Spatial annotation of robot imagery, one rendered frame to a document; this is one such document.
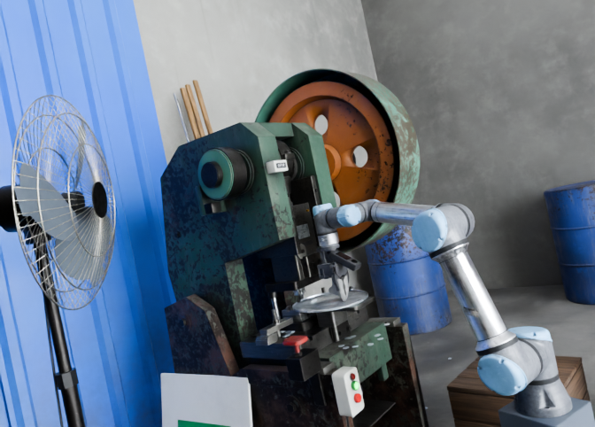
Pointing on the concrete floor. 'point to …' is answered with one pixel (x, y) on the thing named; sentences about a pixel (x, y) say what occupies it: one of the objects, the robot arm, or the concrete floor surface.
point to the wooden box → (482, 414)
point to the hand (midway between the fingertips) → (345, 298)
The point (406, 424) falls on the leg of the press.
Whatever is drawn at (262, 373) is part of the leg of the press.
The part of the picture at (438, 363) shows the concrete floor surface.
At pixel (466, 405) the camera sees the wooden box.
